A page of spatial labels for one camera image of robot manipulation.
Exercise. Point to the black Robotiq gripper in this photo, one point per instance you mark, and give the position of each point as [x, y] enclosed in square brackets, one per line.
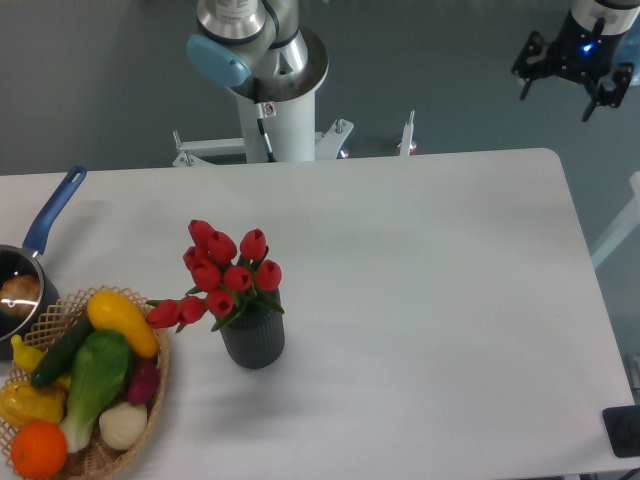
[586, 42]

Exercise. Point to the red tulip bouquet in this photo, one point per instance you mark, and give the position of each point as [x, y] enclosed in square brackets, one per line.
[230, 280]

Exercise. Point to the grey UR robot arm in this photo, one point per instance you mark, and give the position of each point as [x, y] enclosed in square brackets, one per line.
[258, 49]

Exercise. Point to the dark grey ribbed vase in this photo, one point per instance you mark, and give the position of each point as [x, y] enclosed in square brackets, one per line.
[256, 338]

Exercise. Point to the grey object right edge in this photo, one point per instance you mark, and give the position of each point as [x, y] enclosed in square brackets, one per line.
[633, 368]

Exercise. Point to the black device at table edge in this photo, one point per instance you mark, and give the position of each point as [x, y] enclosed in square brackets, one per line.
[622, 427]

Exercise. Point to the yellow squash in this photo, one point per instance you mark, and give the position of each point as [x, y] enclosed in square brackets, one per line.
[109, 310]

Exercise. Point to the purple red onion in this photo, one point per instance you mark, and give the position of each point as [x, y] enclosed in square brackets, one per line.
[144, 383]

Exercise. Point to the green bok choy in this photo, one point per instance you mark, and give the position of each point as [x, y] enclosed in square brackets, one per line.
[100, 370]

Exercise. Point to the woven wicker basket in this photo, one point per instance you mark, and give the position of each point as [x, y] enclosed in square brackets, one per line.
[97, 460]

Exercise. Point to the white garlic bulb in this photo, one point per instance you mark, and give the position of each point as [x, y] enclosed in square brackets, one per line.
[122, 425]

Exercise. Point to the dark green cucumber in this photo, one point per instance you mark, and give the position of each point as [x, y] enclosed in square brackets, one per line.
[59, 358]

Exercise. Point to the brown bread roll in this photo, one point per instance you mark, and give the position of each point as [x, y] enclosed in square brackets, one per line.
[20, 296]

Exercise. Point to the yellow banana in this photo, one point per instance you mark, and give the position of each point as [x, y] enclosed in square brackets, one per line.
[27, 358]

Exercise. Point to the yellow bell pepper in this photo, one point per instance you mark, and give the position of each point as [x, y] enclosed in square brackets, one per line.
[23, 404]

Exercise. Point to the orange fruit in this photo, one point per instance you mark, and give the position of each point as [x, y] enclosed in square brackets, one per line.
[39, 450]

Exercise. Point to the white frame leg right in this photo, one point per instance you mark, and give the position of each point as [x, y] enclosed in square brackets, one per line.
[624, 223]

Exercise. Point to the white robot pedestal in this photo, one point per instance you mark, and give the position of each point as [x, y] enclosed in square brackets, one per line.
[272, 132]

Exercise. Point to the blue handled saucepan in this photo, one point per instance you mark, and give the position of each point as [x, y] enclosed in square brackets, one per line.
[24, 260]

